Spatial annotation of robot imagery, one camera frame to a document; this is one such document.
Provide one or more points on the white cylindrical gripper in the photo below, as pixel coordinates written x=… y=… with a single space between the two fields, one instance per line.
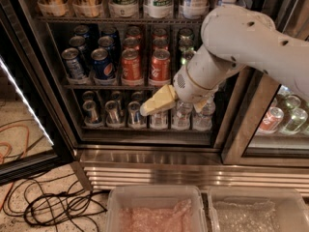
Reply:
x=189 y=88

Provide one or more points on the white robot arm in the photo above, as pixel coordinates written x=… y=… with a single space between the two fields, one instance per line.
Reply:
x=234 y=38

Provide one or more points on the front left green soda can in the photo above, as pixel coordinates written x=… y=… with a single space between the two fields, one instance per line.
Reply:
x=186 y=56

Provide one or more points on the bottom shelf right can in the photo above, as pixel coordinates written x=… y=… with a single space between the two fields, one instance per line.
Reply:
x=135 y=119

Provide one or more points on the shelf can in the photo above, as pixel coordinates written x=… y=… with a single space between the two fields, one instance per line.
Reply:
x=114 y=117
x=135 y=119
x=92 y=115

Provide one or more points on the second row right coke can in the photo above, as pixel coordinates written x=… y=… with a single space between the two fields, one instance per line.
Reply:
x=160 y=43

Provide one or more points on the bottom shelf middle can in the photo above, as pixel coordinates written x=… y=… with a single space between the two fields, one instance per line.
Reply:
x=114 y=117

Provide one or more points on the second row red coke can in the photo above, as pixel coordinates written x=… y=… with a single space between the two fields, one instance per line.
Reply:
x=131 y=42

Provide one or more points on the front blue pepsi can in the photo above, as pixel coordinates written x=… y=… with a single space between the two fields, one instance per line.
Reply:
x=103 y=65

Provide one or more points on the red can behind right door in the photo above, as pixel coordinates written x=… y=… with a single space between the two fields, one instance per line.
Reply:
x=271 y=121

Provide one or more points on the bottom shelf left can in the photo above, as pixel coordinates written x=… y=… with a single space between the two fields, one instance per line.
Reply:
x=92 y=115

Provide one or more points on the front silver diet pepsi can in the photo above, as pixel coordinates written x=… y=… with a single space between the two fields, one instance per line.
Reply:
x=74 y=65

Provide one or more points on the top shelf green tea bottle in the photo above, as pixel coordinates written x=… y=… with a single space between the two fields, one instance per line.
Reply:
x=124 y=8

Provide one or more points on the open fridge glass door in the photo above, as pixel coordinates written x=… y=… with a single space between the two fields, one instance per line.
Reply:
x=38 y=145

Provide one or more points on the middle water bottle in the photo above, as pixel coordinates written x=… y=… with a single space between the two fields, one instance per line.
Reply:
x=181 y=115

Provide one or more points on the water bottle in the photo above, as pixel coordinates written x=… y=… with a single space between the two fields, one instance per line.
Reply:
x=181 y=115
x=159 y=121
x=202 y=121

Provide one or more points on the right water bottle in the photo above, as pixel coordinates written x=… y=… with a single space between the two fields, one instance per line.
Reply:
x=202 y=121

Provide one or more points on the left water bottle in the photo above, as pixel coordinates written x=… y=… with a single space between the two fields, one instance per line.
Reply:
x=159 y=121

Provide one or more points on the left clear plastic bin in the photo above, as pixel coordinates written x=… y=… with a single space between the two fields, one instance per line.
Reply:
x=156 y=208

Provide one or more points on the clear plastic bin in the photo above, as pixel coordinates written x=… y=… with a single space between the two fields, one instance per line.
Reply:
x=156 y=208
x=257 y=210

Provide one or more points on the right clear plastic bin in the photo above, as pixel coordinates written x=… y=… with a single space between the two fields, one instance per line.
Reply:
x=257 y=210

